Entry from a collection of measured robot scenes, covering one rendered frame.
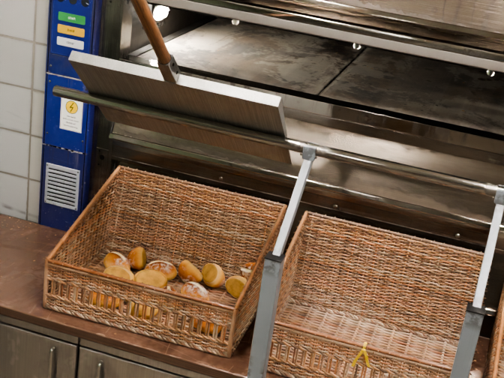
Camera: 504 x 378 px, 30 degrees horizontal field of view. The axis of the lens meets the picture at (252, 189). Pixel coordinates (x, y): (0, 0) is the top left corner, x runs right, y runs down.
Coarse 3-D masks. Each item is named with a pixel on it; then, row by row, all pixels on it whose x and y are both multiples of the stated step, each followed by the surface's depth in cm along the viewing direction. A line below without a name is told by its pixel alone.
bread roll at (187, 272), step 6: (180, 264) 284; (186, 264) 281; (192, 264) 281; (180, 270) 282; (186, 270) 280; (192, 270) 279; (198, 270) 280; (180, 276) 282; (186, 276) 279; (192, 276) 279; (198, 276) 279; (186, 282) 281; (198, 282) 281
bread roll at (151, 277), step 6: (144, 270) 274; (150, 270) 274; (156, 270) 275; (138, 276) 272; (144, 276) 273; (150, 276) 273; (156, 276) 273; (162, 276) 274; (144, 282) 272; (150, 282) 272; (156, 282) 273; (162, 282) 273
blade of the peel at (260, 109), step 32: (96, 64) 233; (128, 64) 232; (128, 96) 245; (160, 96) 238; (192, 96) 232; (224, 96) 226; (256, 96) 224; (160, 128) 261; (192, 128) 253; (256, 128) 239; (288, 160) 254
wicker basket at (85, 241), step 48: (144, 192) 291; (192, 192) 287; (96, 240) 286; (144, 240) 292; (192, 240) 288; (240, 240) 285; (48, 288) 260; (96, 288) 254; (144, 288) 249; (192, 336) 250; (240, 336) 256
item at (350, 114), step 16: (144, 64) 283; (208, 80) 278; (224, 80) 277; (240, 80) 279; (288, 96) 272; (304, 96) 273; (320, 96) 275; (320, 112) 271; (336, 112) 269; (352, 112) 268; (368, 112) 267; (384, 112) 268; (384, 128) 267; (400, 128) 265; (416, 128) 264; (432, 128) 262; (448, 128) 262; (464, 128) 264; (464, 144) 261; (480, 144) 260; (496, 144) 258
